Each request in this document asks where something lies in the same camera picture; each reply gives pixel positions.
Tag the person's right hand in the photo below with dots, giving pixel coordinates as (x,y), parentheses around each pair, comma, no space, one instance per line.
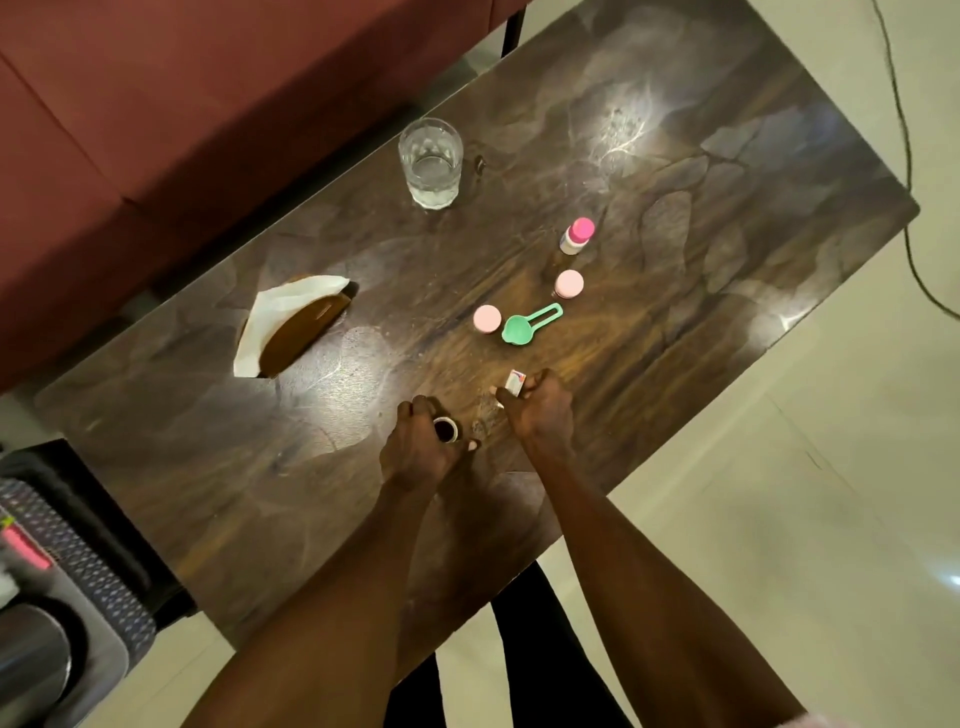
(541,416)

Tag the person's left hand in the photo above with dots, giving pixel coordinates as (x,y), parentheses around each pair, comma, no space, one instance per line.
(412,450)

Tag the person's left thumb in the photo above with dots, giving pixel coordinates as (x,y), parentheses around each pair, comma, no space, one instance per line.
(463,448)

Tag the person's right thumb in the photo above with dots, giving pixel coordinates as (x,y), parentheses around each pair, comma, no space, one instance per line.
(502,396)

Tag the small white packet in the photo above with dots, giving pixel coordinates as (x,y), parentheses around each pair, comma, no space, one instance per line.
(514,382)

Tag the small dark bottle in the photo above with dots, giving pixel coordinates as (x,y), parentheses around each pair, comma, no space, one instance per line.
(447,430)

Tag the person's left forearm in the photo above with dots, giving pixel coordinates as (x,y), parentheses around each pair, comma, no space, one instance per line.
(337,615)

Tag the person's right forearm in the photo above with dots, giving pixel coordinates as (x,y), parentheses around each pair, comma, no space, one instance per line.
(645,600)

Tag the small green funnel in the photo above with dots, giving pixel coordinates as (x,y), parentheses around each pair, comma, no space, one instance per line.
(517,329)

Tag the round pink cap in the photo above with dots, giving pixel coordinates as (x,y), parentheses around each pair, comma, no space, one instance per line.
(487,318)

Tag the short pink-capped bottle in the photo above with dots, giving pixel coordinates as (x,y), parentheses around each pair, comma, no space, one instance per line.
(569,284)

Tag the tall pink-capped white bottle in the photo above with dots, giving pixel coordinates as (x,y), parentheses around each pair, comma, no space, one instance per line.
(577,235)

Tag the brown wooden napkin holder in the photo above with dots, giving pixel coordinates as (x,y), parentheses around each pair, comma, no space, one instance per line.
(304,336)

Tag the person's black trousers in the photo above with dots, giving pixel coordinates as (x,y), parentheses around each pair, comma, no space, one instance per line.
(544,660)

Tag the small dark cap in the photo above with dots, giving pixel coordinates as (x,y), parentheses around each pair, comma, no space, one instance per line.
(480,163)

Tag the white paper napkin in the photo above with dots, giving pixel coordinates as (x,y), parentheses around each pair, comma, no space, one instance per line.
(264,315)

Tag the clear glass of water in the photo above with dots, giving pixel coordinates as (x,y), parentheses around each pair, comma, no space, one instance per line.
(430,165)

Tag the black table leg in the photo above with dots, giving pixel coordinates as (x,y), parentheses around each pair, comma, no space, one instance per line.
(512,30)

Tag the grey mesh bag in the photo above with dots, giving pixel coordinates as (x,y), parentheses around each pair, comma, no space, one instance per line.
(82,570)

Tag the red sofa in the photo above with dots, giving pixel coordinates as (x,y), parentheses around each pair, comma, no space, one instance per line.
(187,112)

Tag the steel bottle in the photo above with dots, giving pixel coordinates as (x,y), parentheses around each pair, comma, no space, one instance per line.
(30,664)

